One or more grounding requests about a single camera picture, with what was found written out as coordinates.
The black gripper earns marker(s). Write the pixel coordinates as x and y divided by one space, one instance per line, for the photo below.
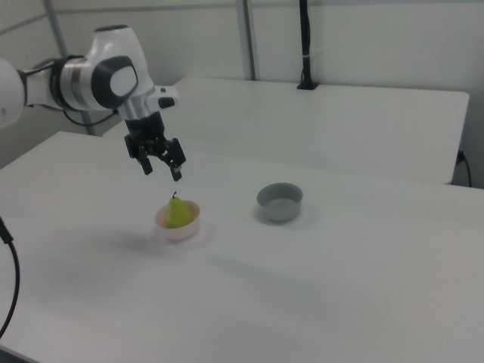
145 132

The green pear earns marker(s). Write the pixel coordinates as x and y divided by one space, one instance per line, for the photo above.
177 213

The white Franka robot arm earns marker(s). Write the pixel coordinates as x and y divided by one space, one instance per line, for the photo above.
94 83

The pink plastic bowl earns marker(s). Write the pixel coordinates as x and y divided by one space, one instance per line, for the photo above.
181 232

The grey plastic bowl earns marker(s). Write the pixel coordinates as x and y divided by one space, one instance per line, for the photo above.
280 206

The white rectangular table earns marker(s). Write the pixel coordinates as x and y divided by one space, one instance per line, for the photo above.
321 121

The black pole with base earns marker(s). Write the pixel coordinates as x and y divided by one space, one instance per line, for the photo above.
305 49

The grey metal frame post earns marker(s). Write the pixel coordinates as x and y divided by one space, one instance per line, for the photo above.
56 30
249 41

